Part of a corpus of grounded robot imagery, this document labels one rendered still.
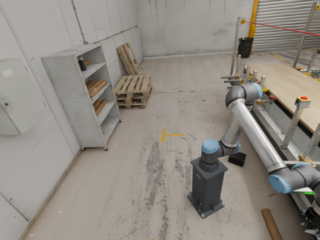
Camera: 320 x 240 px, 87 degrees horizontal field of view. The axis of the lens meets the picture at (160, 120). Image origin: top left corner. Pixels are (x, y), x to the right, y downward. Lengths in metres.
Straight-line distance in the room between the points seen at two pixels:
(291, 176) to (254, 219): 1.28
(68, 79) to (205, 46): 6.97
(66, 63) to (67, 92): 0.41
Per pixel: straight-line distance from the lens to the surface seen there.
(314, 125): 2.07
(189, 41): 8.49
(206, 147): 1.54
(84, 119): 2.77
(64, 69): 2.53
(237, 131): 1.47
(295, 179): 1.05
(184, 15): 8.40
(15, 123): 1.97
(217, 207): 2.19
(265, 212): 2.25
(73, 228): 2.37
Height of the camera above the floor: 1.89
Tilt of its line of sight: 33 degrees down
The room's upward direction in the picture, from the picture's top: 6 degrees counter-clockwise
